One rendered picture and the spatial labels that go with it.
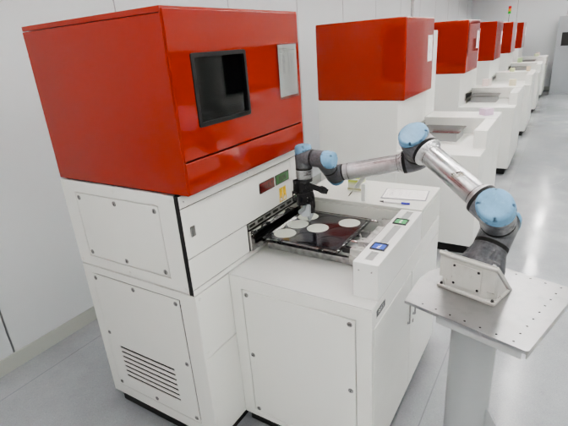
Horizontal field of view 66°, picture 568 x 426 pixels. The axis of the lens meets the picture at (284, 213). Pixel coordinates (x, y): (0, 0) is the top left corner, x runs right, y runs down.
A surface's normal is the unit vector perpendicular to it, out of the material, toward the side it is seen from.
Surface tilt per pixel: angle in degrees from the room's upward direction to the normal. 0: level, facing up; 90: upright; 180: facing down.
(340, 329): 90
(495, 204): 49
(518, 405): 0
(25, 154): 90
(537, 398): 0
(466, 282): 90
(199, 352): 90
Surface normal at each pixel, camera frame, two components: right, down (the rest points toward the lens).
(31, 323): 0.85, 0.13
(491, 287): -0.74, 0.29
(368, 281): -0.52, 0.34
